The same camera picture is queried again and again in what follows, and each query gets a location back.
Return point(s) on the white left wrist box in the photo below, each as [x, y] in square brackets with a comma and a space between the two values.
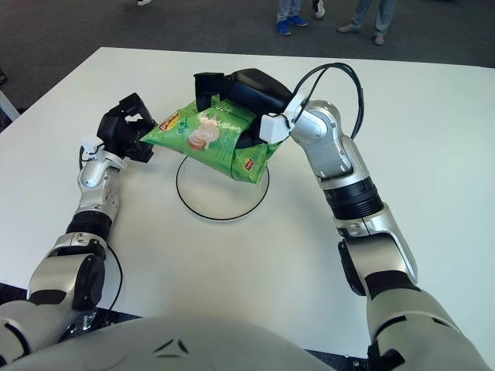
[92, 143]

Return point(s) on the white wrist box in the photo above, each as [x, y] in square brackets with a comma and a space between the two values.
[92, 143]
[272, 127]

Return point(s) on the green snack bag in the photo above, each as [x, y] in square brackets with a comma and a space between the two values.
[209, 147]

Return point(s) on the white desk leg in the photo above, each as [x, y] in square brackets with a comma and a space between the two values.
[7, 106]

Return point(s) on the person with black-white sneaker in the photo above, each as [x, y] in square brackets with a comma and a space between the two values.
[319, 11]

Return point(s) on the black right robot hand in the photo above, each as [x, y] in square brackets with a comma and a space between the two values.
[255, 90]

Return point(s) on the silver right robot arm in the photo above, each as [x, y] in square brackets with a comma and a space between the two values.
[348, 174]

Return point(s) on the person with white shoes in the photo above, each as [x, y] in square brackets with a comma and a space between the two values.
[144, 2]

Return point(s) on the person with blue shoes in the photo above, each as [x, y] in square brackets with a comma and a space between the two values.
[284, 28]

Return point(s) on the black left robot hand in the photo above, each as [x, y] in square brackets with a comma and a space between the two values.
[116, 133]

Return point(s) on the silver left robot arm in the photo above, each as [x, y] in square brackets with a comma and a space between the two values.
[93, 201]

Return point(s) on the person with tan shoes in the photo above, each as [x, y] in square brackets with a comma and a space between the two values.
[381, 15]

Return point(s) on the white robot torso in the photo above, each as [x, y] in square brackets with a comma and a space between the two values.
[174, 348]

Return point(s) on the white plate with black rim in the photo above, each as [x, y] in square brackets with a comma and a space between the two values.
[216, 205]

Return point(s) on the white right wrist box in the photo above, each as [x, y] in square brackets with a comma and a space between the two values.
[272, 127]

